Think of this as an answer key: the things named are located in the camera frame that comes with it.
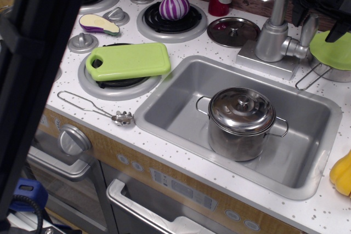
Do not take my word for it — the silver stove knob front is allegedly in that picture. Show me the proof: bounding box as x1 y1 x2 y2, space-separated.
67 33 99 54

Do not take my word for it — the steel pot lid on pot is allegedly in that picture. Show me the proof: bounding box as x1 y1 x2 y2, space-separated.
208 87 276 135

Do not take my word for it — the yellow toy pepper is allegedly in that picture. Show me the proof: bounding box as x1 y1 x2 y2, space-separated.
329 152 350 197

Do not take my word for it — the blue plastic clamp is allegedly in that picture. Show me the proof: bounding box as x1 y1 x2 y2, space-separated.
10 178 48 212

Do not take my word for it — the black coiled cable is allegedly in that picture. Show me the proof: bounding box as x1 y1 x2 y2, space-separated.
12 194 44 234

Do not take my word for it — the black foreground frame post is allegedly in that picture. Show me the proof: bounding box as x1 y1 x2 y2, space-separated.
1 0 83 221

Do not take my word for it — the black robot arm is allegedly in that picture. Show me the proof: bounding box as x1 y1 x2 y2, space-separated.
292 0 350 43

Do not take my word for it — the red toy cup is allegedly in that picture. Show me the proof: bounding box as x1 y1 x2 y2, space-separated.
208 0 230 17

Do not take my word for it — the silver faucet lever handle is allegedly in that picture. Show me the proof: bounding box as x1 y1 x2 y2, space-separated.
280 13 319 59

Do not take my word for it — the green plastic lid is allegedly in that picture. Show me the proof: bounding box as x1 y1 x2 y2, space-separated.
309 31 350 71

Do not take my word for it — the toy eggplant half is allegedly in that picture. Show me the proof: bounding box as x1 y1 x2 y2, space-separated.
78 14 120 36

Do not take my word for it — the grey toy sink basin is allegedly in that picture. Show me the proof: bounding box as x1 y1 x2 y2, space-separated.
135 55 342 200

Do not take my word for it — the purple white toy onion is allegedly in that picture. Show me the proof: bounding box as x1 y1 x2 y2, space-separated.
158 0 190 21

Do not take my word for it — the metal wire-handled pasta spoon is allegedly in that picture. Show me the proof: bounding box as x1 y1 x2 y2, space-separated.
57 90 134 126

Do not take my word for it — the steel pot with handles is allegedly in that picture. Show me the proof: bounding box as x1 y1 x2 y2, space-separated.
197 96 289 162

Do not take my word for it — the steel saucepan with wire handle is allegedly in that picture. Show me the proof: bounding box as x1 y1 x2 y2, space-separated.
295 58 350 91

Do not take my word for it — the silver dishwasher door handle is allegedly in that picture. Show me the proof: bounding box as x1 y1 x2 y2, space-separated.
106 178 236 234

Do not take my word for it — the back right stove burner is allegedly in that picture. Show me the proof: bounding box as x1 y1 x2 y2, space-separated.
137 2 208 43

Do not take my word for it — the silver stove knob middle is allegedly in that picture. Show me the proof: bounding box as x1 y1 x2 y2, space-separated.
103 7 130 26

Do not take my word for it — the round silver oven dial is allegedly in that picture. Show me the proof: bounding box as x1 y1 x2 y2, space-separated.
58 124 92 156

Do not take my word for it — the green plastic cutting board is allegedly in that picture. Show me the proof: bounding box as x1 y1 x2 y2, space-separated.
86 42 171 81

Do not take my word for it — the front stove burner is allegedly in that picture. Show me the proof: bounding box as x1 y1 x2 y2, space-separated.
78 44 162 101

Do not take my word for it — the flat steel lid on counter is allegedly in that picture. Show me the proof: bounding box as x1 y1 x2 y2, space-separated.
207 17 261 48

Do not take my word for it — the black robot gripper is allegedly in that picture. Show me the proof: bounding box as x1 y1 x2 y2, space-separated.
292 0 350 42

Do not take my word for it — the silver oven door handle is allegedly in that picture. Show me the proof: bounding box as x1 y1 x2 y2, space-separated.
27 146 91 182

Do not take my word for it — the silver toy faucet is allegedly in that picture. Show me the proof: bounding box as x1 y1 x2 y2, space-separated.
218 0 301 81

